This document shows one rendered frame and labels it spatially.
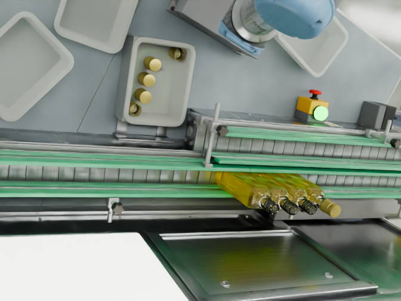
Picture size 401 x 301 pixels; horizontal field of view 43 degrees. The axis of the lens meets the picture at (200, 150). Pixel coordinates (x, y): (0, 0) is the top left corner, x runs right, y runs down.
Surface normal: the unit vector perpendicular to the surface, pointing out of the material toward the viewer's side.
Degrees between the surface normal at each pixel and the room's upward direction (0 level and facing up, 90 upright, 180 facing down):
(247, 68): 0
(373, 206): 0
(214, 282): 90
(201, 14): 1
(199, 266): 90
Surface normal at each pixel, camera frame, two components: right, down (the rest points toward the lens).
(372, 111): -0.89, -0.04
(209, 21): 0.43, 0.30
